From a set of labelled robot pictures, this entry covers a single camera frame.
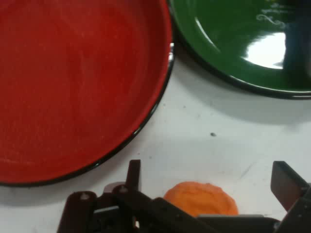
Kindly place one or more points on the red enamel plate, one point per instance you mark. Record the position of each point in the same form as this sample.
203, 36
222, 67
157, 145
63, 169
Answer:
77, 89

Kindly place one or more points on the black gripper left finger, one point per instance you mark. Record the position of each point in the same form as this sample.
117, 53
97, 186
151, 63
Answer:
132, 201

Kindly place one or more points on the orange toy food piece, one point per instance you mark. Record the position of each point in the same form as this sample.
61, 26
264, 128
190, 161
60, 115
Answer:
201, 201

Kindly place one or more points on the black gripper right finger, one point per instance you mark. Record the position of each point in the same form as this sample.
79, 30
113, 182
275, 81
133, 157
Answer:
289, 191

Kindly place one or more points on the green enamel plate with print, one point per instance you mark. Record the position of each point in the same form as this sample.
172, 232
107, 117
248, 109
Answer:
233, 46

